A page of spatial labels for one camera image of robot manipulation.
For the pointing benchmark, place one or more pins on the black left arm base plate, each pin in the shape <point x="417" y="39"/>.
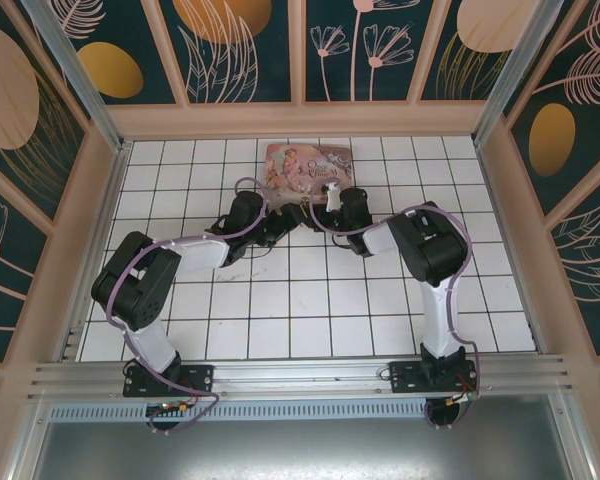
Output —
<point x="200" y="380"/>

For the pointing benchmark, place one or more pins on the pink floral tin box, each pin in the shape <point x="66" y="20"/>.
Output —
<point x="300" y="165"/>

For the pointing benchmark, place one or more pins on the aluminium mounting rail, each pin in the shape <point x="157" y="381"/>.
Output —
<point x="300" y="377"/>

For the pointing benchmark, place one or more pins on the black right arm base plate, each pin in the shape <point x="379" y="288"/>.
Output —
<point x="405" y="377"/>

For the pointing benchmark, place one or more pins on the grey metal panel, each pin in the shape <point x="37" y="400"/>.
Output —
<point x="300" y="450"/>

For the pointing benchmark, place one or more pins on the aluminium frame post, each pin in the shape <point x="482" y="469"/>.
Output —
<point x="85" y="85"/>
<point x="510" y="75"/>

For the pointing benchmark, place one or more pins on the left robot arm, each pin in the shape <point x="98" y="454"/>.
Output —
<point x="200" y="252"/>

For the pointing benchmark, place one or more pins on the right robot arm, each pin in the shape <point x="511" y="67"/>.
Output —
<point x="440" y="320"/>

